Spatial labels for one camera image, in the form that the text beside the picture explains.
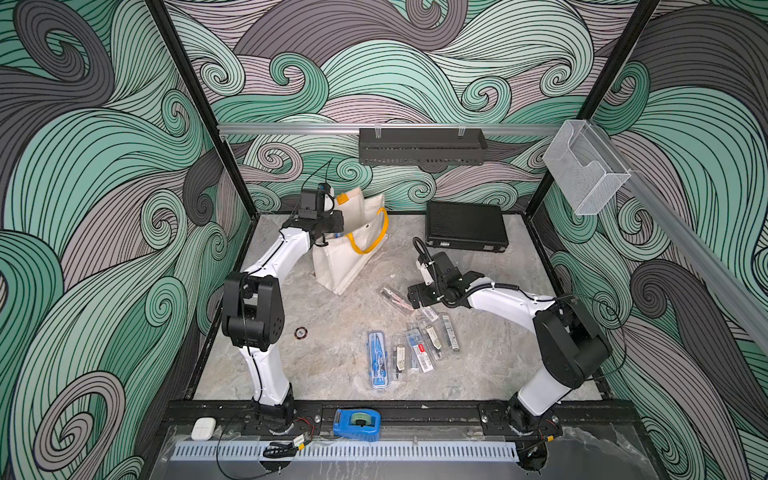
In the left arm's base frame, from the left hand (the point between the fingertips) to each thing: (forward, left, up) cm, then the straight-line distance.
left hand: (339, 213), depth 93 cm
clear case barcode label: (-32, -34, -17) cm, 49 cm away
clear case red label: (-39, -25, -17) cm, 49 cm away
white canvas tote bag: (-6, -8, -3) cm, 11 cm away
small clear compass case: (-25, -29, -18) cm, 42 cm away
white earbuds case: (-56, +29, -18) cm, 66 cm away
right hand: (-20, -25, -15) cm, 36 cm away
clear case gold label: (-33, -29, -18) cm, 47 cm away
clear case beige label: (-39, -19, -18) cm, 47 cm away
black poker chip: (-31, +11, -20) cm, 38 cm away
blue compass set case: (-39, -13, -18) cm, 45 cm away
